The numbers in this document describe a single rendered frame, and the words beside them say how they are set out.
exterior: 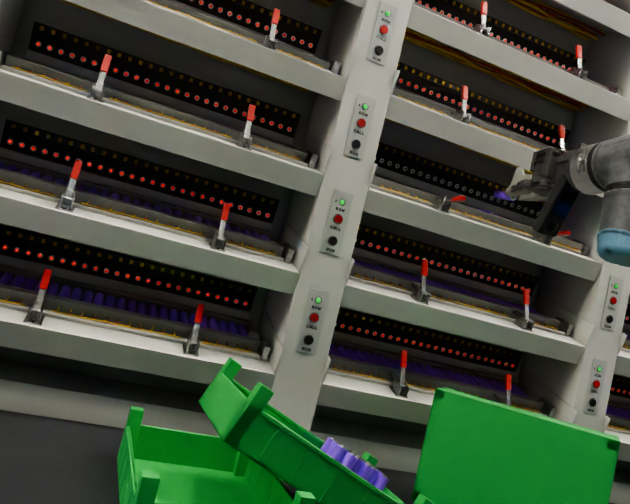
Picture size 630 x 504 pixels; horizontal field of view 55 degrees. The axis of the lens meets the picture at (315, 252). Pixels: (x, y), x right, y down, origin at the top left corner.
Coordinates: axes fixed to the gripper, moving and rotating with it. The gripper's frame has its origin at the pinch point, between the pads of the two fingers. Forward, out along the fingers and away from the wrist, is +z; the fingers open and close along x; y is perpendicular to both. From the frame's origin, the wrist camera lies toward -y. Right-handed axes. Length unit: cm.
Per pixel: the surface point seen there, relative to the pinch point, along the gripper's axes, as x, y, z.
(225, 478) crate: 52, -62, -13
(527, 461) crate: 5, -51, -24
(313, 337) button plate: 37, -39, 2
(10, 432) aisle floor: 84, -62, -4
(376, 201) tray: 30.9, -9.9, 0.7
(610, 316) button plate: -31.6, -19.4, -0.1
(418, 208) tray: 21.7, -8.8, 0.3
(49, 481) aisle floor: 77, -63, -22
